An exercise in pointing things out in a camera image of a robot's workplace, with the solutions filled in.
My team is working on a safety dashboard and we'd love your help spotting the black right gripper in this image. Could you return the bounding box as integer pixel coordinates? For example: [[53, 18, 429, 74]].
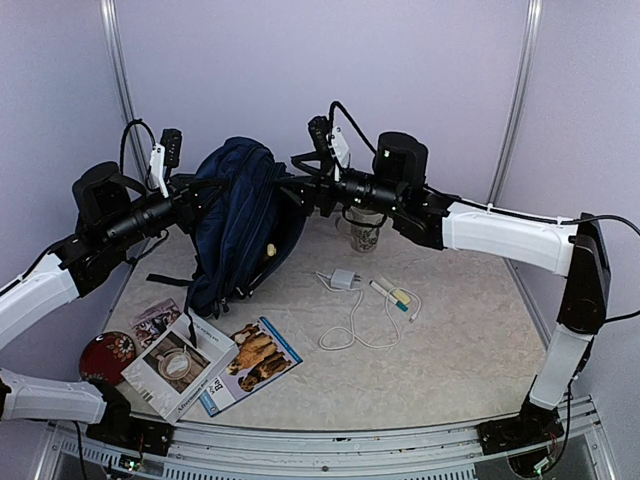
[[271, 149, 404, 217]]

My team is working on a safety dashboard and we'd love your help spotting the navy blue student backpack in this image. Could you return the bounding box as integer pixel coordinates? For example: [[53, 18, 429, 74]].
[[147, 136, 307, 318]]

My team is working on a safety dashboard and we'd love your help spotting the beige highlighter marker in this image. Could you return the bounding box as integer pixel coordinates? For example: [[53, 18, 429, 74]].
[[266, 243, 277, 259]]

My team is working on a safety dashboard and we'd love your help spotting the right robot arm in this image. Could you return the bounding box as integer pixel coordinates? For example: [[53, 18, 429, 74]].
[[279, 132, 610, 444]]

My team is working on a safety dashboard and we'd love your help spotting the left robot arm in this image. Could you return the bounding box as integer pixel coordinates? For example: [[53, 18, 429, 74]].
[[1, 161, 228, 445]]

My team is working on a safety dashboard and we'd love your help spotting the beige patterned ceramic mug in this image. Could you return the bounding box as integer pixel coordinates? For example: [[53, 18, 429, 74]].
[[335, 207, 387, 253]]

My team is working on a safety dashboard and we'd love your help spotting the white USB charger block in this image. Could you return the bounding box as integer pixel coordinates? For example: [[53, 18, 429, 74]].
[[330, 268, 361, 291]]

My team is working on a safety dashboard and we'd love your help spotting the white teal-capped marker pen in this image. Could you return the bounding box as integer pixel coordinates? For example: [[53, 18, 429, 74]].
[[369, 280, 408, 312]]

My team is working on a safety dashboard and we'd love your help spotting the purple picture card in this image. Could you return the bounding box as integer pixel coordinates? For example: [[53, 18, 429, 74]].
[[132, 298, 181, 349]]

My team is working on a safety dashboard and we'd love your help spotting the yellow highlighter marker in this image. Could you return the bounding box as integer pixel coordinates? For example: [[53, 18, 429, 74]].
[[391, 288, 411, 305]]

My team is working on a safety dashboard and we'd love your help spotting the blue dog cover book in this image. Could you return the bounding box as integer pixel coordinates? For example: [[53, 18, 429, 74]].
[[200, 317, 302, 417]]

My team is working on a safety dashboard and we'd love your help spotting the white afternoon tea book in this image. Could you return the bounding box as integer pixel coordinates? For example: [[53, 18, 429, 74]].
[[122, 314, 239, 425]]

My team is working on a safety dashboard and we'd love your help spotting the red floral round tin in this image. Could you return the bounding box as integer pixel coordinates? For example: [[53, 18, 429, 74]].
[[79, 331, 136, 386]]

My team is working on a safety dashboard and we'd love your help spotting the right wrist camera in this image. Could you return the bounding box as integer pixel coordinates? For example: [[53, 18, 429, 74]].
[[308, 116, 351, 179]]

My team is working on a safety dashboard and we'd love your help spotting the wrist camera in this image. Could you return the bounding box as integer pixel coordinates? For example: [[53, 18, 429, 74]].
[[308, 116, 351, 179], [147, 128, 183, 198]]

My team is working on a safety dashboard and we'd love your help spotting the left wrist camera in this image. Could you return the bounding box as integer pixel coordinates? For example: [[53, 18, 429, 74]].
[[147, 128, 183, 198]]

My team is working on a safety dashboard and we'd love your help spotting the left aluminium frame post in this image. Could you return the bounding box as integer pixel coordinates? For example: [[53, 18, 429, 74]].
[[98, 0, 141, 166]]

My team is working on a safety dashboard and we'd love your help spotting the aluminium frame post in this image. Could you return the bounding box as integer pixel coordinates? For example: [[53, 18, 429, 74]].
[[98, 0, 141, 166], [486, 0, 543, 205]]

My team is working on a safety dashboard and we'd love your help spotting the front aluminium rail base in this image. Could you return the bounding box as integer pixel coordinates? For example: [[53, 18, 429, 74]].
[[34, 394, 616, 480]]

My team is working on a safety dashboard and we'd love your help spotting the right aluminium frame post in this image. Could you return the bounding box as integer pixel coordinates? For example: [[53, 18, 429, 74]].
[[486, 0, 543, 205]]

